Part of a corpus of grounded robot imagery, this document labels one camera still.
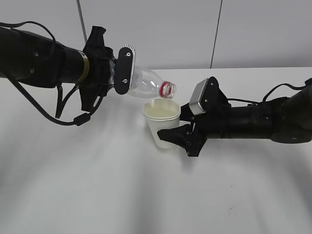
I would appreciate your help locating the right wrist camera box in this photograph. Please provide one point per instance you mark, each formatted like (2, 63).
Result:
(207, 96)

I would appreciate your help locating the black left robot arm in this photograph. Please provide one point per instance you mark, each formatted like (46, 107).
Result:
(41, 62)

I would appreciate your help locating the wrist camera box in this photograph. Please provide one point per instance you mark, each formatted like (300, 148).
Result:
(207, 96)
(124, 69)

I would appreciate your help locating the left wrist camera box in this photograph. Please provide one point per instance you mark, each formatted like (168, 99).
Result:
(124, 69)

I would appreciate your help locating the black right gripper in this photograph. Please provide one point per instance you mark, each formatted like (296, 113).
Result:
(192, 137)

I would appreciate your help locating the white paper cup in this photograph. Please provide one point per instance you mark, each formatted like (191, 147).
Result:
(161, 114)

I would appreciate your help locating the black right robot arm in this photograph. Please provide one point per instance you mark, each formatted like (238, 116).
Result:
(285, 120)

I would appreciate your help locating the clear Nongfu Spring water bottle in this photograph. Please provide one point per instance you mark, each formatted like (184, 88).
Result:
(143, 83)

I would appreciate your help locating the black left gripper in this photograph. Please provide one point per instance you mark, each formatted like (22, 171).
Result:
(101, 59)

